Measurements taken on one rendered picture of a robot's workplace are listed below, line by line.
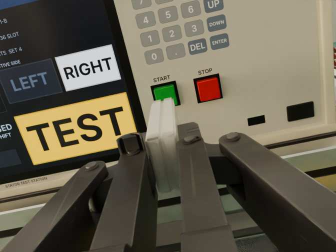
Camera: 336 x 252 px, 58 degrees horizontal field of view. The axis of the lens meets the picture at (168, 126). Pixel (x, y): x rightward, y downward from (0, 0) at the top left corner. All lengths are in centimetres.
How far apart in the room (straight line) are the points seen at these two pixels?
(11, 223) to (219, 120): 21
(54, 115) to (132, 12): 11
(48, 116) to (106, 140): 6
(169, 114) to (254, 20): 13
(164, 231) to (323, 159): 28
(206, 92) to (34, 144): 17
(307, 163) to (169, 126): 17
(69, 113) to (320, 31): 23
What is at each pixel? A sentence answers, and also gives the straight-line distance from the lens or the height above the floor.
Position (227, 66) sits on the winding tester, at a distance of 27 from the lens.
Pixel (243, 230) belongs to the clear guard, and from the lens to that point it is 28.
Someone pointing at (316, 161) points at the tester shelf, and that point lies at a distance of 29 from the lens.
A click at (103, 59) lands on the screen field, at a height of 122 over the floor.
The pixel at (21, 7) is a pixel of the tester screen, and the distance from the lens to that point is 29.
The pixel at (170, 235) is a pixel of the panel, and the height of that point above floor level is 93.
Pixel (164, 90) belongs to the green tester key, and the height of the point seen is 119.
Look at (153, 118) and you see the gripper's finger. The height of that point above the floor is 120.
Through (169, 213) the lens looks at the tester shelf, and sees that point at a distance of 29.
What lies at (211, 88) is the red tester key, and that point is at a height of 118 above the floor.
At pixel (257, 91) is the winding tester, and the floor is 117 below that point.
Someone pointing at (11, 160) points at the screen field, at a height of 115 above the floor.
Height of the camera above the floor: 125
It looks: 19 degrees down
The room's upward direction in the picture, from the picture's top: 13 degrees counter-clockwise
